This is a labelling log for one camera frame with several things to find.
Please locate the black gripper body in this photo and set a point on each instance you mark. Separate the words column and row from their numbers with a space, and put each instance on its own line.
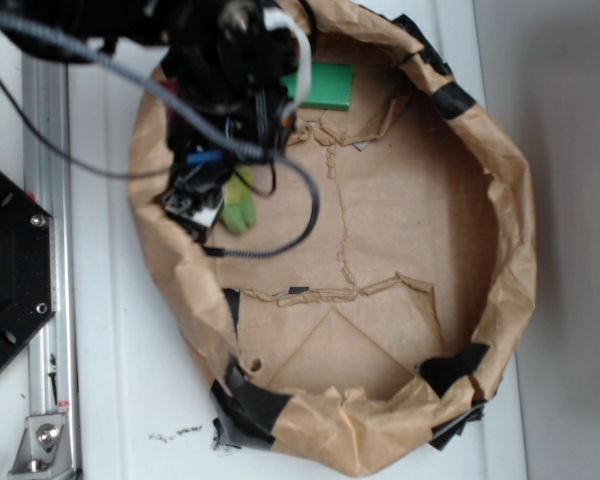
column 194, row 197

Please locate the green rectangular block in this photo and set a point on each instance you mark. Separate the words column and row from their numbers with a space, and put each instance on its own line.
column 331, row 87

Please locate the green plush frog toy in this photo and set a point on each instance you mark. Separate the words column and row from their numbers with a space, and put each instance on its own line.
column 238, row 212

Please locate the brown paper bag tray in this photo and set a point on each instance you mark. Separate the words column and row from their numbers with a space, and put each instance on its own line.
column 390, row 327

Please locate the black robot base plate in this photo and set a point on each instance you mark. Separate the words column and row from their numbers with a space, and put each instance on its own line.
column 25, row 270

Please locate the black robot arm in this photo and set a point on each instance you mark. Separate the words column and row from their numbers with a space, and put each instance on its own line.
column 231, row 74

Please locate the aluminium extrusion rail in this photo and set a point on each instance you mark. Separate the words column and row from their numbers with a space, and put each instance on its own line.
column 53, row 378

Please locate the metal corner bracket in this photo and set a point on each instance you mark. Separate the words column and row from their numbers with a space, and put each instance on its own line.
column 44, row 451

